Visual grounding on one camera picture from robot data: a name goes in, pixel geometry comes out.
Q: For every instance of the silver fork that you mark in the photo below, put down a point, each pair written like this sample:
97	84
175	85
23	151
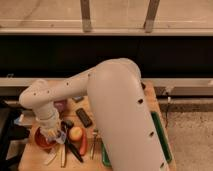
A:
95	134

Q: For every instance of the cream handled knife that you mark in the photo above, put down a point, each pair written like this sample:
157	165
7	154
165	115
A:
63	155

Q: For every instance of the blue sponge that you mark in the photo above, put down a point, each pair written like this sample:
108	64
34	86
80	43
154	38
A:
78	99

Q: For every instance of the orange carrot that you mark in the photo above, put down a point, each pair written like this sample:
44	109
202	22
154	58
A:
83	147

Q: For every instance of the green plastic tray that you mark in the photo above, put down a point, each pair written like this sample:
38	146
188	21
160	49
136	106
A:
161	136

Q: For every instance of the black chair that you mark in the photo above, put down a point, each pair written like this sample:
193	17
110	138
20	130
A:
9	131

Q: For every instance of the purple bowl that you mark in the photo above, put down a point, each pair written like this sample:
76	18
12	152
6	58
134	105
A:
61	106

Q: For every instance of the yellow red apple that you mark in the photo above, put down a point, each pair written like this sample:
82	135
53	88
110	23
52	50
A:
75	133

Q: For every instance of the black remote bar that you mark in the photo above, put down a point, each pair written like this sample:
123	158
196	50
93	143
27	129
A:
84	118

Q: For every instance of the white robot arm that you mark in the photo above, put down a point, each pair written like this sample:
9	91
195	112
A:
120	109

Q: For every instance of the red bowl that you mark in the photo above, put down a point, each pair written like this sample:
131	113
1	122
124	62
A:
41	141

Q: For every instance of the white plastic spoon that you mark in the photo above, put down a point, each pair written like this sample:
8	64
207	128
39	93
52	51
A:
51	156

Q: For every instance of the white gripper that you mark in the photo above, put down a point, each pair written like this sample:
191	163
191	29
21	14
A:
49	127

